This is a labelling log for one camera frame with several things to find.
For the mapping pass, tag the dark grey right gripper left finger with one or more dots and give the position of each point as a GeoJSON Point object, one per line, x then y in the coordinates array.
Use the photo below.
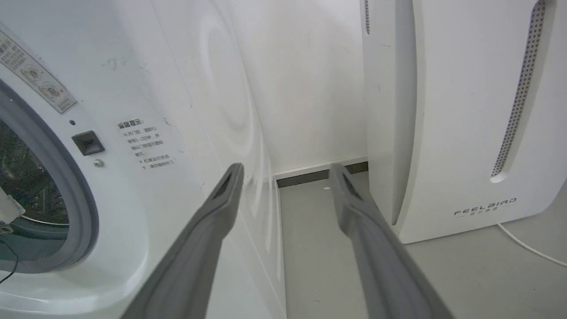
{"type": "Point", "coordinates": [190, 261]}

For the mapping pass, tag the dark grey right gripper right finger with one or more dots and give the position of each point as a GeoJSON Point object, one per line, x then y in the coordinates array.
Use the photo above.
{"type": "Point", "coordinates": [381, 266]}

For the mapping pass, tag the white front-load washing machine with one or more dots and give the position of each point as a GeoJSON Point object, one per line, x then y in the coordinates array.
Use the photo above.
{"type": "Point", "coordinates": [146, 190]}

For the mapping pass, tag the grey rubber door gasket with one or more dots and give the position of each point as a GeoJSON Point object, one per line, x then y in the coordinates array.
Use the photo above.
{"type": "Point", "coordinates": [66, 195]}

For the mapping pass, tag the black door latch socket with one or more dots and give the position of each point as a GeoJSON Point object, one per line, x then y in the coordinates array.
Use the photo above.
{"type": "Point", "coordinates": [88, 142]}

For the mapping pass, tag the white Feelbird air purifier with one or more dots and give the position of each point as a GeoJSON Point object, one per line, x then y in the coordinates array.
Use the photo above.
{"type": "Point", "coordinates": [465, 110]}

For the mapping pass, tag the white left gripper part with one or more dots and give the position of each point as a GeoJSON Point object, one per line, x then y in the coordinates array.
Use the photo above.
{"type": "Point", "coordinates": [8, 212]}

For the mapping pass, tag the warning label sticker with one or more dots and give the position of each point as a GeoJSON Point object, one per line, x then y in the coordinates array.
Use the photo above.
{"type": "Point", "coordinates": [33, 73]}

